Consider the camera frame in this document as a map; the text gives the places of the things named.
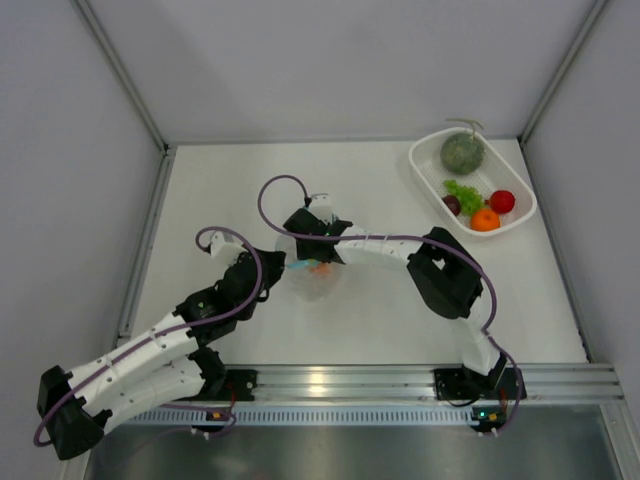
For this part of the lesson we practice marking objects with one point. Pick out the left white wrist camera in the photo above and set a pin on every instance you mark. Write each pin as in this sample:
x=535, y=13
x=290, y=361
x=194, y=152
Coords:
x=224, y=248

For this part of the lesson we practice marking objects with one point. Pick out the clear zip top bag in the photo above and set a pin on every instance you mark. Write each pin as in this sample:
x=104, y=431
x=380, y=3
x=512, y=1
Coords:
x=296, y=275

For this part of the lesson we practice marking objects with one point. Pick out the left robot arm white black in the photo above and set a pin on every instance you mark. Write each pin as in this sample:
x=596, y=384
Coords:
x=170, y=361

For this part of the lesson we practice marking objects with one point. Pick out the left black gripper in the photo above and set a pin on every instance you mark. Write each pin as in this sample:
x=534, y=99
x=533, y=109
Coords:
x=275, y=266

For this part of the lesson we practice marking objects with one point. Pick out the white slotted cable duct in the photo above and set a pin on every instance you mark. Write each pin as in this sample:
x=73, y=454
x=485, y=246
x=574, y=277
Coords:
x=350, y=415

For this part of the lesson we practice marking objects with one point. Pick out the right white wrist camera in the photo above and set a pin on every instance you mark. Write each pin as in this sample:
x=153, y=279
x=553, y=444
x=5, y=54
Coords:
x=321, y=207

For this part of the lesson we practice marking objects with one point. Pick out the orange fake carrot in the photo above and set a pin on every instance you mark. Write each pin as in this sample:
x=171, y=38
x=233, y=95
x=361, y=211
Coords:
x=485, y=220

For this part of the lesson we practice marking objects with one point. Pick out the green fake grapes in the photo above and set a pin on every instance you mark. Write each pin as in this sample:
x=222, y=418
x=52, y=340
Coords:
x=469, y=197

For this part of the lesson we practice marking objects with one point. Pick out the dark purple fake plum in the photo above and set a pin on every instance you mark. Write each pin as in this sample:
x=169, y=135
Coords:
x=453, y=204

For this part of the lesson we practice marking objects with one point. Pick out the green orange fake mango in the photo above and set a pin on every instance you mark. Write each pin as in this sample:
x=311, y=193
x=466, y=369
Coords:
x=320, y=270

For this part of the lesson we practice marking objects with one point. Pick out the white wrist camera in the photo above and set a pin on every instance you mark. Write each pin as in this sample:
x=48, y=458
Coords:
x=321, y=207
x=224, y=248

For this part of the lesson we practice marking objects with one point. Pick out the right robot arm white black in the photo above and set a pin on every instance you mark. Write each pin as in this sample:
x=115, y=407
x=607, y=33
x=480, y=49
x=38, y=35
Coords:
x=450, y=282

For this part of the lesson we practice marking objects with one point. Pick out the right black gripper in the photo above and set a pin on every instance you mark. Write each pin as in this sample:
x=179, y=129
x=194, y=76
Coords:
x=305, y=251

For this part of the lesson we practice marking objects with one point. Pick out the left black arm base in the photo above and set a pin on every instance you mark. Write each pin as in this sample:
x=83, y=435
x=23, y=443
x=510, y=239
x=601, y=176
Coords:
x=238, y=385

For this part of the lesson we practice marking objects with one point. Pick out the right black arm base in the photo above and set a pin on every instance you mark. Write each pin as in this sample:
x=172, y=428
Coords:
x=460, y=385

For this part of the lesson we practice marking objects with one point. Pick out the aluminium mounting rail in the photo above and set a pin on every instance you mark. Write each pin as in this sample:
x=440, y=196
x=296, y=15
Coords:
x=546, y=384

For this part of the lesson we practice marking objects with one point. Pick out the red fake apple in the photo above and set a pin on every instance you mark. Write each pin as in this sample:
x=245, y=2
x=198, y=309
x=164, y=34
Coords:
x=502, y=202

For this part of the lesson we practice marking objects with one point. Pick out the white perforated plastic basket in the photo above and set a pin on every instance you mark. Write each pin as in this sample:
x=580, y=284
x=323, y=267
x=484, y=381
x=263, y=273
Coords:
x=493, y=174

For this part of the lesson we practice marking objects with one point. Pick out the green fake melon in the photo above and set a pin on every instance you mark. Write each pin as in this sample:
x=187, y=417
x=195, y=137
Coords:
x=464, y=152

